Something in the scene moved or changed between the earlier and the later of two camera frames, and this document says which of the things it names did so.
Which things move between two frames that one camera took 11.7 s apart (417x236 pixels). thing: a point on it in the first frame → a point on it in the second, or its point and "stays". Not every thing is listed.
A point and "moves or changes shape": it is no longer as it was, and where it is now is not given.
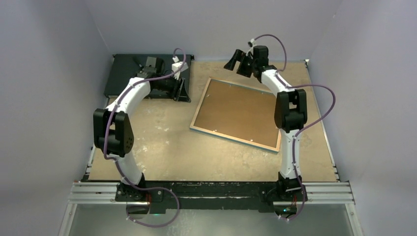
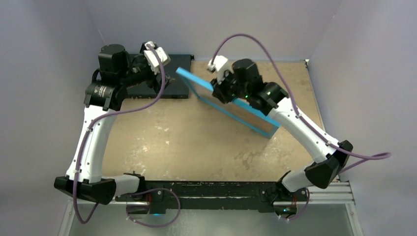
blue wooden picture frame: x=273 y=149 → x=184 y=73
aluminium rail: x=312 y=192 stays
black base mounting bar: x=167 y=195 stays
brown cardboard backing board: x=240 y=111 moves or changes shape
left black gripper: x=183 y=96 → x=153 y=81
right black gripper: x=238 y=56 → x=219 y=85
